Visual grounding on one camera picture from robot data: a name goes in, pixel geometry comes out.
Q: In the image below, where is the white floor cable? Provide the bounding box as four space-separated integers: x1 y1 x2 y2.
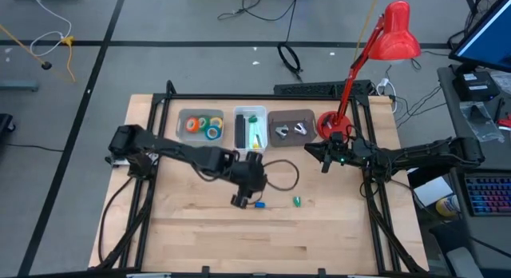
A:
30 0 73 58

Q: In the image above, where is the smoky translucent storage bin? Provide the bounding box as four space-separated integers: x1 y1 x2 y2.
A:
266 109 315 148

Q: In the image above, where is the blue tape roll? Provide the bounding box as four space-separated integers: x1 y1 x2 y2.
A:
204 125 222 141

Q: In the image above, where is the black table frame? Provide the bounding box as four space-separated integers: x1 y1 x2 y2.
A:
89 80 430 278

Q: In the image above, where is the black mini computer box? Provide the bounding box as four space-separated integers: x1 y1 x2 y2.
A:
452 69 501 102

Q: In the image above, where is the yellow lidded canister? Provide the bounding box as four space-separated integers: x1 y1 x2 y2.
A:
435 194 462 218

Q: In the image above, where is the backlit computer keyboard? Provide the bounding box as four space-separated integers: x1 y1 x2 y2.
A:
464 174 511 218

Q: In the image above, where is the white plug adapter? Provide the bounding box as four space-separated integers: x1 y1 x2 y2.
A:
376 77 397 114

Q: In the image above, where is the clear plastic bag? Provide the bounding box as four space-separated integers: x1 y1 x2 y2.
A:
458 101 505 144

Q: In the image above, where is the grey side desk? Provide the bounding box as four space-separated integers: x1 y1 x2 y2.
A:
437 64 511 278

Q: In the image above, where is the grey furniture base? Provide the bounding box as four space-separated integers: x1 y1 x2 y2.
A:
0 80 41 93

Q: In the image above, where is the yellow floor cable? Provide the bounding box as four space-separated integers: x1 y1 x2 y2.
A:
59 35 77 84

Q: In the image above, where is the computer monitor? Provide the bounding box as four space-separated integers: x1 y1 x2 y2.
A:
449 0 511 74

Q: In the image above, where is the black power strip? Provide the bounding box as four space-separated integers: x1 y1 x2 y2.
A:
273 79 374 98

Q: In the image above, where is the coiled black floor cable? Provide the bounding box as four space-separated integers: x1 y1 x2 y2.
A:
276 41 303 82

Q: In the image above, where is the black wire fan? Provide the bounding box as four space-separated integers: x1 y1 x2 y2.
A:
462 0 500 31

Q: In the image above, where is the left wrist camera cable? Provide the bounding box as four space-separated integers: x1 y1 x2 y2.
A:
263 159 300 193

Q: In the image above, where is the white paper sheet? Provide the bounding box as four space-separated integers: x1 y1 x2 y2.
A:
413 176 454 208

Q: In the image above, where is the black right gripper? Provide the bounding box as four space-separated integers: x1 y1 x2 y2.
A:
304 132 374 174

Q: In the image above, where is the white storage bin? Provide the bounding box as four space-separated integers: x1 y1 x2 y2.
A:
232 105 268 156

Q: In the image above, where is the yellow hanging cable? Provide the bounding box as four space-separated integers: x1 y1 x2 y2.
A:
353 0 381 66

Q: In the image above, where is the red desk lamp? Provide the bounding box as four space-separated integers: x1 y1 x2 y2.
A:
316 0 422 141

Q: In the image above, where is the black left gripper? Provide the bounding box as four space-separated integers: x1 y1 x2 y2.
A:
230 152 267 210

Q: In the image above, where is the light grey storage bin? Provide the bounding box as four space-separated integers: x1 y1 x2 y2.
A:
176 108 225 147

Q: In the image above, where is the black caster foot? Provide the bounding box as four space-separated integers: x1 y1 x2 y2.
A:
0 113 17 136

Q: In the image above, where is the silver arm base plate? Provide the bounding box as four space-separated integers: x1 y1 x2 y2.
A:
105 153 135 168

